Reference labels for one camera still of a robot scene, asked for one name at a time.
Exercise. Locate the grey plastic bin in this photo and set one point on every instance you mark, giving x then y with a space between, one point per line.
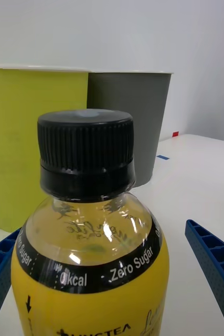
132 105

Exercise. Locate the yellow-green plastic bin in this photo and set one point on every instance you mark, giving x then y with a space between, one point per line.
25 131

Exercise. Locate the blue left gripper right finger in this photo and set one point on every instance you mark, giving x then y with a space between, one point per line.
219 265

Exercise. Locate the yellow bottle with black cap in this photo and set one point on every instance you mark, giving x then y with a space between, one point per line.
90 302

